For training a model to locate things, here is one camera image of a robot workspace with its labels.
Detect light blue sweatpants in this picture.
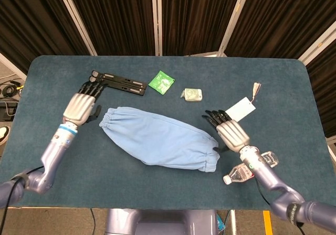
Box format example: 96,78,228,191
99,106,221,173

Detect dark curtain partition panel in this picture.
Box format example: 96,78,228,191
156,0,246,57
0,0,98,75
219,0,336,62
61,0,161,56

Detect purple robot torso base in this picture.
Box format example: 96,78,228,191
104,208,219,235

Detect blue felt table cover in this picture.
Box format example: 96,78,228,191
0,55,336,209

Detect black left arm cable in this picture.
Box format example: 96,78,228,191
4,165,44,209

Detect white shoe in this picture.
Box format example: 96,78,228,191
0,126,11,145

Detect small white tissue pack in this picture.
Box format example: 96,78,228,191
180,88,203,103

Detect green sachet packet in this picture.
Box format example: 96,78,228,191
148,70,176,95

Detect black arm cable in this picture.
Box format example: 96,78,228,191
4,165,44,209
255,178,272,207

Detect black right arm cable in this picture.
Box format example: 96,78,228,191
255,178,272,207

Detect clear bottle with white cap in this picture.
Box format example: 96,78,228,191
223,151,279,185

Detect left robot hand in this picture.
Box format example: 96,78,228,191
62,80,107,127

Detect black floor cable bundle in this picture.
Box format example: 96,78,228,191
0,77,24,99

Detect black floor box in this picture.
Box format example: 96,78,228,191
0,100,19,121

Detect pale card with tassel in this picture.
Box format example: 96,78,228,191
225,81,262,122

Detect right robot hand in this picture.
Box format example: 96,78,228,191
201,109,250,154

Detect black folding laptop stand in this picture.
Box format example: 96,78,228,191
90,70,148,97

